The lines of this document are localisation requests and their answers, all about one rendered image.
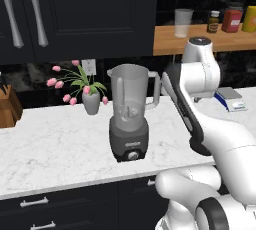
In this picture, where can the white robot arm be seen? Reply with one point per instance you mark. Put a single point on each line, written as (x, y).
(230, 147)

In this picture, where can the grey blender with clear jug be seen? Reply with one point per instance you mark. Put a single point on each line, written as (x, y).
(129, 134)

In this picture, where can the pink tulips in grey vase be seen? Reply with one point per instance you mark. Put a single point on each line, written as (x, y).
(91, 102)

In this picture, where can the dark cupboard door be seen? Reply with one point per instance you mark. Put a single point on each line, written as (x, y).
(100, 14)
(6, 52)

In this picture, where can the clear plastic cup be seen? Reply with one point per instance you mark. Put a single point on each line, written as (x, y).
(183, 22)

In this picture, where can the dark drawer front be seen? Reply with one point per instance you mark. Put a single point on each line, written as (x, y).
(76, 199)
(136, 204)
(83, 220)

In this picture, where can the grey and white flat scale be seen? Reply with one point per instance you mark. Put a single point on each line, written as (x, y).
(233, 99)

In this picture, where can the brown bottle with pale cap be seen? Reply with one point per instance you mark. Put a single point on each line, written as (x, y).
(213, 23)

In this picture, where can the wooden knife block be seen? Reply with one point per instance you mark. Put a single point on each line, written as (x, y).
(8, 109)

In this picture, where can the red jar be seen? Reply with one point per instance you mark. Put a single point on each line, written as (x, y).
(231, 21)

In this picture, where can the yellow canister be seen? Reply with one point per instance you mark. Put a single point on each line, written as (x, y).
(250, 19)

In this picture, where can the white wall socket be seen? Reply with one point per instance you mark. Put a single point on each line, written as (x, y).
(89, 67)

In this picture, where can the wooden wall shelf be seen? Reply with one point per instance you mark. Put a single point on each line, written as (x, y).
(166, 42)

